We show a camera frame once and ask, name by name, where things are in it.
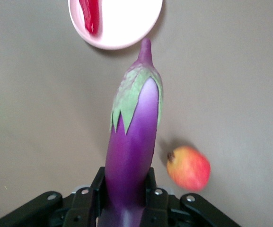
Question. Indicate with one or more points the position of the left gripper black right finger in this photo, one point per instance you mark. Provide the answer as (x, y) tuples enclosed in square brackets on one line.
[(162, 208)]

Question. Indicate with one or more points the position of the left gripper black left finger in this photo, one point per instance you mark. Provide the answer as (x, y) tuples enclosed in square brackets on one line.
[(84, 205)]

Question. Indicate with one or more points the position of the red apple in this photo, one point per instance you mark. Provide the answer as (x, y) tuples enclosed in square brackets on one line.
[(189, 169)]

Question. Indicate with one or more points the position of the purple eggplant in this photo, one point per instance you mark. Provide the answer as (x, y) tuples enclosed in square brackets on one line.
[(131, 146)]

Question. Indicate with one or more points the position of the red chili pepper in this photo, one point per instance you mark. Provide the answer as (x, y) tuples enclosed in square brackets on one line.
[(91, 16)]

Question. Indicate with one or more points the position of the brown table cloth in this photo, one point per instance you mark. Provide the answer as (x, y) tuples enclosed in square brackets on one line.
[(32, 94)]

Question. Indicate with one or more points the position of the pink round plate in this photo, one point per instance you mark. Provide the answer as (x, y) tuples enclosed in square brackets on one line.
[(126, 21)]

